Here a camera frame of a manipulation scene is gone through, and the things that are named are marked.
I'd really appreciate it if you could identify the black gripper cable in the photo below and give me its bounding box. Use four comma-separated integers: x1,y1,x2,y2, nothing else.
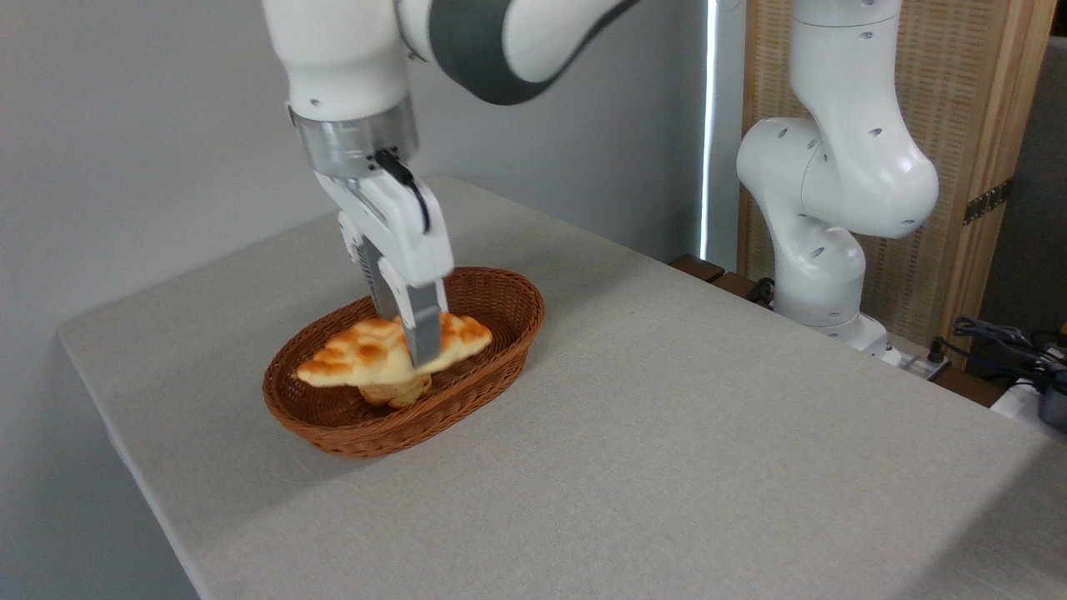
373,147,433,235

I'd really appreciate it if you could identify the black cable bundle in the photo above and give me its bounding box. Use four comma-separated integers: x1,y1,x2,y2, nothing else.
952,315,1067,394

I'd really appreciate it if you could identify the dark metal screen hinge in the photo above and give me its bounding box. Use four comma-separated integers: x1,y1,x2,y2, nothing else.
963,177,1014,227

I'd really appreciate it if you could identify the wooden rattan folding screen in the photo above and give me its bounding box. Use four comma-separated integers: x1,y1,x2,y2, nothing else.
738,0,1058,368

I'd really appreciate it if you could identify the grey tablecloth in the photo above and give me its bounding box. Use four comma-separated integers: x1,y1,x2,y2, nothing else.
57,175,1067,600

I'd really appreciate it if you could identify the brown wicker oval basket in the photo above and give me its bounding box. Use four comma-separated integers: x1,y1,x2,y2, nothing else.
263,267,546,459

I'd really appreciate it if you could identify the braided golden bread loaf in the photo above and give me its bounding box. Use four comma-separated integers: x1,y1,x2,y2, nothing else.
296,312,494,389

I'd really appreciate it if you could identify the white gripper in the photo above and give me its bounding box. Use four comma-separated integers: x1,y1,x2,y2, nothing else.
314,169,456,370

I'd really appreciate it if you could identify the round pale bread roll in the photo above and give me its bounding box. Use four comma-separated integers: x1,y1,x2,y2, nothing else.
358,377,433,409

